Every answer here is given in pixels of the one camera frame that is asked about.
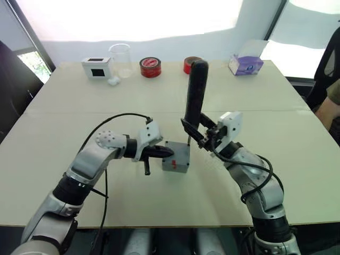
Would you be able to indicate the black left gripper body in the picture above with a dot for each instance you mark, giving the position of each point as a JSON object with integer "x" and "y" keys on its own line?
{"x": 150, "y": 153}

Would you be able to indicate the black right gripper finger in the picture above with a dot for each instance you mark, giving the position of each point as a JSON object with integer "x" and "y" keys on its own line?
{"x": 210, "y": 123}
{"x": 192, "y": 130}

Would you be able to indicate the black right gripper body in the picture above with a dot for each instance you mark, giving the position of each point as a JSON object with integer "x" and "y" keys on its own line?
{"x": 213, "y": 139}

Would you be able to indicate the grey plastic box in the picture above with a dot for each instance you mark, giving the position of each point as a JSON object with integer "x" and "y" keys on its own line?
{"x": 182, "y": 166}

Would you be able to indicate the black electric screwdriver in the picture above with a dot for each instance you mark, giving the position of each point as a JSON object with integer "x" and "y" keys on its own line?
{"x": 196, "y": 87}

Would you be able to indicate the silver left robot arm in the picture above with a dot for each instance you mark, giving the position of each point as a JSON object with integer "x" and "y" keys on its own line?
{"x": 87, "y": 159}

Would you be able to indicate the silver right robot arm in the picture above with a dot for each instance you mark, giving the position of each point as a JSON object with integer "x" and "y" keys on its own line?
{"x": 265, "y": 191}

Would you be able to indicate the purple tissue box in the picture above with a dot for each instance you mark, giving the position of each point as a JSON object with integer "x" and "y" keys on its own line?
{"x": 245, "y": 65}

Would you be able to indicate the white box with black squares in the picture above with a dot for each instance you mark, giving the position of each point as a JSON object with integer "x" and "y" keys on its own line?
{"x": 102, "y": 69}

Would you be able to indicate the red tape roll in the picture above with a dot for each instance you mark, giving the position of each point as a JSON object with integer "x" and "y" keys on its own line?
{"x": 187, "y": 66}
{"x": 151, "y": 69}

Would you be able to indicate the grey rounded shape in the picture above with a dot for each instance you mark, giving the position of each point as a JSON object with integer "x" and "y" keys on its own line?
{"x": 210, "y": 243}
{"x": 139, "y": 243}

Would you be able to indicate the small white crumpled object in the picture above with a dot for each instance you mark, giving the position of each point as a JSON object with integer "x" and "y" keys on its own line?
{"x": 114, "y": 81}

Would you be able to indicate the clear glass beaker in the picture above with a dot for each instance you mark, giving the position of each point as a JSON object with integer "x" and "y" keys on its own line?
{"x": 125, "y": 61}

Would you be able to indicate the seated person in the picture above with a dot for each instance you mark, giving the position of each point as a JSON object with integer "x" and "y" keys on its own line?
{"x": 329, "y": 114}

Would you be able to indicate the black mesh office chair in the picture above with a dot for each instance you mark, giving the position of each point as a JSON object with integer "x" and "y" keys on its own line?
{"x": 325, "y": 69}

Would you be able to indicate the dark chair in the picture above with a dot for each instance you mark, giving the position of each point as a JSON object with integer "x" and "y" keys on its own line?
{"x": 16, "y": 93}

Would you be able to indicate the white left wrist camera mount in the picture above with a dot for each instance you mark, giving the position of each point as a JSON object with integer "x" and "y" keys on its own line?
{"x": 148, "y": 134}

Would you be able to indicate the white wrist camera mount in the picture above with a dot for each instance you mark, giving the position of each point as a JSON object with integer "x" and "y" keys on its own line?
{"x": 148, "y": 134}
{"x": 233, "y": 125}

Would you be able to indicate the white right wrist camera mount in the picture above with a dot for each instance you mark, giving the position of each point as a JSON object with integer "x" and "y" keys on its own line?
{"x": 233, "y": 125}

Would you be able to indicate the black window frame post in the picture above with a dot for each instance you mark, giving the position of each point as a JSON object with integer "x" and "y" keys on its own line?
{"x": 276, "y": 18}
{"x": 34, "y": 37}

